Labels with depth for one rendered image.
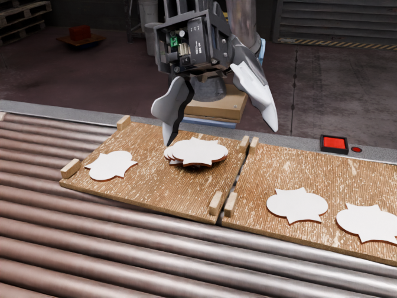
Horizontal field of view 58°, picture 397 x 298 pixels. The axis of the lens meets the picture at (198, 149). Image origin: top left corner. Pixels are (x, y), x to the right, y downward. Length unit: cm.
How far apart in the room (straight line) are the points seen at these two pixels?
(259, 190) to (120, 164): 37
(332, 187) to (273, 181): 14
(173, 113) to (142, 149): 56
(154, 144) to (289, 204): 43
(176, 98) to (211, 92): 86
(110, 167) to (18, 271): 33
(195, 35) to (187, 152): 55
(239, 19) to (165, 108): 68
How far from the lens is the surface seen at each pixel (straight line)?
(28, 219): 92
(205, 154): 92
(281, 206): 83
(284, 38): 559
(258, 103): 43
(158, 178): 91
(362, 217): 86
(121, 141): 108
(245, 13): 109
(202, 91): 133
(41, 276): 77
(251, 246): 78
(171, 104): 47
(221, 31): 43
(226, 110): 129
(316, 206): 85
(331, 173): 98
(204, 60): 39
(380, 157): 114
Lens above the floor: 148
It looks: 32 degrees down
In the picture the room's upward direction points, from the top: straight up
